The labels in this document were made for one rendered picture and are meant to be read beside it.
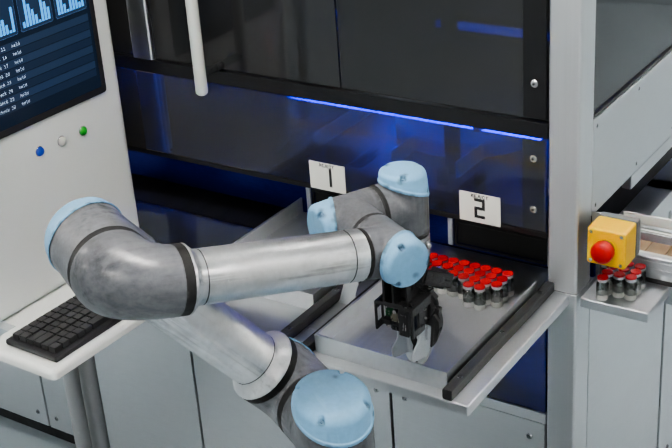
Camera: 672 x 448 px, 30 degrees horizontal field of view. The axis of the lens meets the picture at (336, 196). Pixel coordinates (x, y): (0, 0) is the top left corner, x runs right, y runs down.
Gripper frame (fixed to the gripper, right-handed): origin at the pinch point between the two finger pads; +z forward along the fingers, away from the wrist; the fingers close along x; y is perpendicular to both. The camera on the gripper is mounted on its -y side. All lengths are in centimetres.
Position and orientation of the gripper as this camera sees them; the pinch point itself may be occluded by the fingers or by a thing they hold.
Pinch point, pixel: (419, 358)
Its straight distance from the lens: 209.3
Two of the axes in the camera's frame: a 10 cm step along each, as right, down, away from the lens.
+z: 0.7, 9.0, 4.3
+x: 8.4, 1.8, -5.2
